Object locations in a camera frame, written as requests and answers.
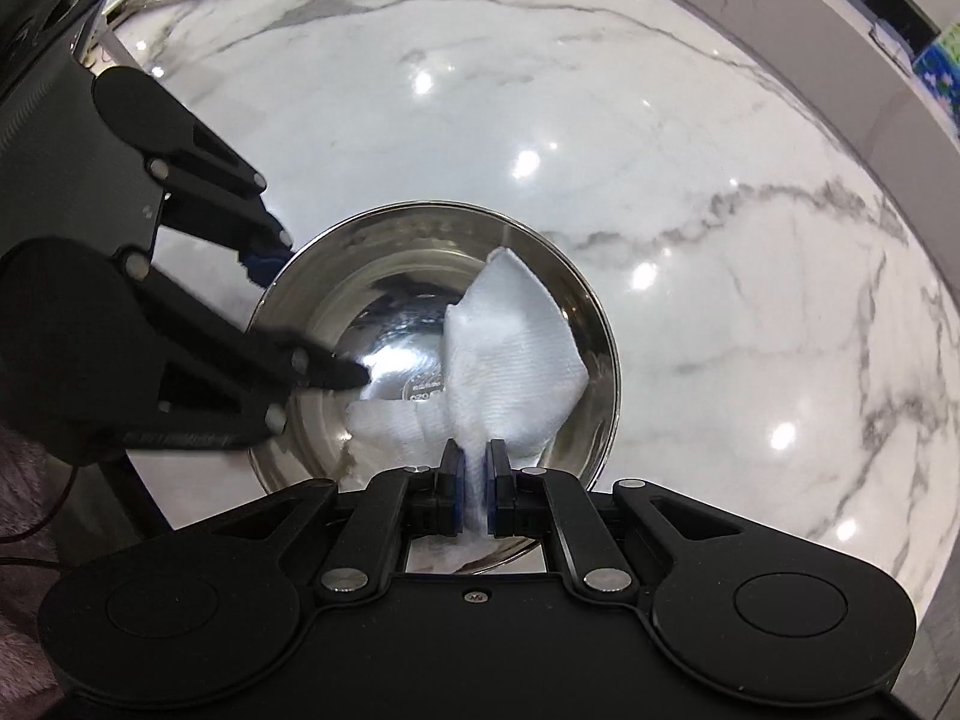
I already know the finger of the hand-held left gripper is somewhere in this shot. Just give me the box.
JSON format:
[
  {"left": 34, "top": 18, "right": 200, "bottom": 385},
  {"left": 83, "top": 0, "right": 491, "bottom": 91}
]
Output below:
[
  {"left": 145, "top": 111, "right": 295, "bottom": 289},
  {"left": 118, "top": 246, "right": 370, "bottom": 454}
]

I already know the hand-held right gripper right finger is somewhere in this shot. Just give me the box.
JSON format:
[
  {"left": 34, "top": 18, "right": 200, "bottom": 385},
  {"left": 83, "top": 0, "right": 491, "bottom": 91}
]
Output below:
[{"left": 484, "top": 437, "right": 734, "bottom": 596}]

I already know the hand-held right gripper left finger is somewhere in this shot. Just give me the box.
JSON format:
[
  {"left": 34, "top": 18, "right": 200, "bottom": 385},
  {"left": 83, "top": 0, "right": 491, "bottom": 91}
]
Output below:
[{"left": 216, "top": 437, "right": 469, "bottom": 596}]

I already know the steel bowl with blue outside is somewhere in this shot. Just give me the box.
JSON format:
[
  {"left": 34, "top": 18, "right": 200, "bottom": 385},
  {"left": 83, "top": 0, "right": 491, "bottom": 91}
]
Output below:
[{"left": 244, "top": 201, "right": 622, "bottom": 578}]

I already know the white cloth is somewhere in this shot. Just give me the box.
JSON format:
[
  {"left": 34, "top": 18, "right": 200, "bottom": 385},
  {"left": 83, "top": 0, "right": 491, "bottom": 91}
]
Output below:
[{"left": 345, "top": 246, "right": 590, "bottom": 572}]

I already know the lotus painting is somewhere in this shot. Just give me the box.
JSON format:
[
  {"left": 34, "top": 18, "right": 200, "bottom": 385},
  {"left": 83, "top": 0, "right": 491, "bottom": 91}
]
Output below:
[{"left": 911, "top": 37, "right": 960, "bottom": 122}]

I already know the black cable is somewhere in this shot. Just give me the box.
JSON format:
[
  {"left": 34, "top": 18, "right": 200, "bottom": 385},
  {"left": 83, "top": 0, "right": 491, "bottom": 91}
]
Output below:
[{"left": 0, "top": 461, "right": 80, "bottom": 572}]

